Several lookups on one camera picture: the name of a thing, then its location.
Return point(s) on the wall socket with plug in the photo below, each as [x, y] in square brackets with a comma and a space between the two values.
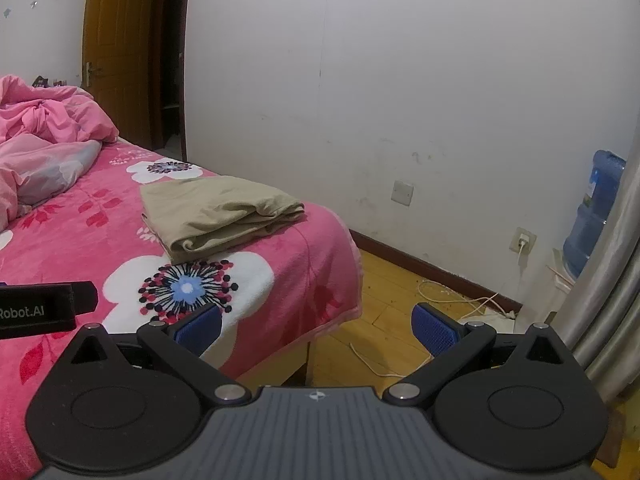
[522, 241]

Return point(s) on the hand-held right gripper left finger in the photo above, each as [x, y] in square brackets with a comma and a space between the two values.
[200, 330]

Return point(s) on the grey curtain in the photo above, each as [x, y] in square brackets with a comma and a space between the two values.
[610, 310]

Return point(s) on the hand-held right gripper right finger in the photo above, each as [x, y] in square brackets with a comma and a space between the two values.
[434, 330]

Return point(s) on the brown wooden door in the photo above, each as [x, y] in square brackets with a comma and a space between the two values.
[125, 50]

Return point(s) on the white power strip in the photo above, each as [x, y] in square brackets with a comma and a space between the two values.
[487, 316]

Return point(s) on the pink and grey duvet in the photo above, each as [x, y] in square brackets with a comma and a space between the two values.
[45, 130]

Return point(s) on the blue water bottle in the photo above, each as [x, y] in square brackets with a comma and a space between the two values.
[595, 210]

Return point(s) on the beige pants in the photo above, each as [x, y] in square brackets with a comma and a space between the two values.
[215, 215]

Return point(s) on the pink floral blanket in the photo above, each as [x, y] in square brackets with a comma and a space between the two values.
[280, 280]

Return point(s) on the white wall plate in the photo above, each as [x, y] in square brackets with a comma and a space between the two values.
[402, 193]

